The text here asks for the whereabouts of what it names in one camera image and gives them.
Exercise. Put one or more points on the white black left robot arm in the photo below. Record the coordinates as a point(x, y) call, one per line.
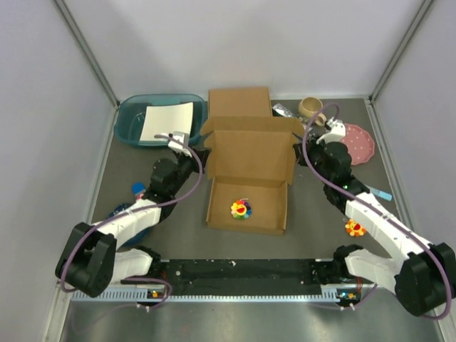
point(92, 258)

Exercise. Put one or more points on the orange plush flower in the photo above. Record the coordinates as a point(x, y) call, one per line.
point(354, 229)

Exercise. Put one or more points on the white paper sheet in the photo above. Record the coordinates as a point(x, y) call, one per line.
point(162, 120)

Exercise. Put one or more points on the brown cardboard box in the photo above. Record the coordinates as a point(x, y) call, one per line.
point(229, 102)
point(251, 158)

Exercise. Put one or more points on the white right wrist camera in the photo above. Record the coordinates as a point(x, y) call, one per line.
point(335, 132)

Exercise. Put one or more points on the green yellow plush flower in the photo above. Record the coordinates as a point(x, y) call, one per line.
point(241, 209)

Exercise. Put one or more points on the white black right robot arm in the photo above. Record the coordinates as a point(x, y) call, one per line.
point(420, 274)

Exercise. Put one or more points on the blue toothbrush package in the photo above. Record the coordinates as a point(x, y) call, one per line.
point(280, 110)

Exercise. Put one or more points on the pink dotted plate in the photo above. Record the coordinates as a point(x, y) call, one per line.
point(360, 144)

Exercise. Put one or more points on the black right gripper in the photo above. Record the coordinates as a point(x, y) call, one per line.
point(311, 144)

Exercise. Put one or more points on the beige ceramic mug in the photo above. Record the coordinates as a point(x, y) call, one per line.
point(308, 107)

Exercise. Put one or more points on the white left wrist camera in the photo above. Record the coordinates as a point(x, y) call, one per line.
point(178, 143)

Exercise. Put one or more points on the light blue marker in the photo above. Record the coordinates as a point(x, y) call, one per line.
point(381, 194)

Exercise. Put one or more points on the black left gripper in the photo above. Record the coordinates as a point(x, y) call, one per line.
point(203, 154)

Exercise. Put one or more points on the closed brown cardboard box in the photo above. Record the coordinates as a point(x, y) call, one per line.
point(229, 102)

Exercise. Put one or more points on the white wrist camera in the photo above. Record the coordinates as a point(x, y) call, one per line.
point(178, 143)
point(335, 132)

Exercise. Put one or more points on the dark blue patterned pouch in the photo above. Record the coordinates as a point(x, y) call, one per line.
point(139, 236)

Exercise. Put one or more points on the teal plastic bin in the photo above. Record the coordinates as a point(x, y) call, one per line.
point(131, 116)

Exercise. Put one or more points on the grey slotted cable duct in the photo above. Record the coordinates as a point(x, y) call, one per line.
point(327, 295)

